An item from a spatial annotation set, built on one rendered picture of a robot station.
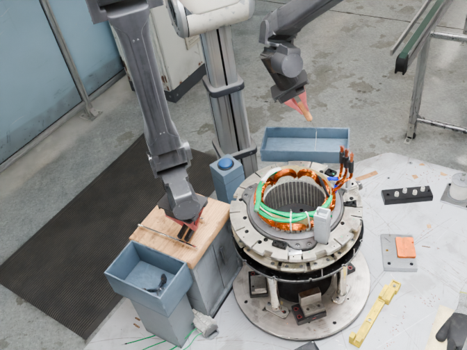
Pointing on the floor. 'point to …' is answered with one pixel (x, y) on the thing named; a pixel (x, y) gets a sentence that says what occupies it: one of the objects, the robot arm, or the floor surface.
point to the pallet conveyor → (423, 39)
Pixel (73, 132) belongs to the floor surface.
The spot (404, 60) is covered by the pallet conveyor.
